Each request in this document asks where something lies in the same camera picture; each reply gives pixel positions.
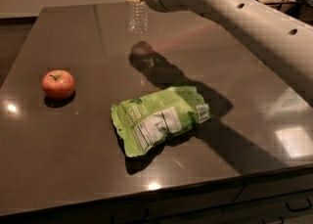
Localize red apple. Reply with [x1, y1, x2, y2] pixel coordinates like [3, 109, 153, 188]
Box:
[41, 69, 75, 101]

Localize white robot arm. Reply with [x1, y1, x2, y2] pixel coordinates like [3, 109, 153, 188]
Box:
[127, 0, 313, 105]

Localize clear plastic water bottle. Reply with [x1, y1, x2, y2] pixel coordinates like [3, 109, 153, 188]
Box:
[126, 0, 149, 34]

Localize green snack bag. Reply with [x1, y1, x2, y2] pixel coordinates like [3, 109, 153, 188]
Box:
[111, 85, 211, 157]

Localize black drawer handle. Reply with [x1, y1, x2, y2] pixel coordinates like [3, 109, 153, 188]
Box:
[286, 198, 313, 212]

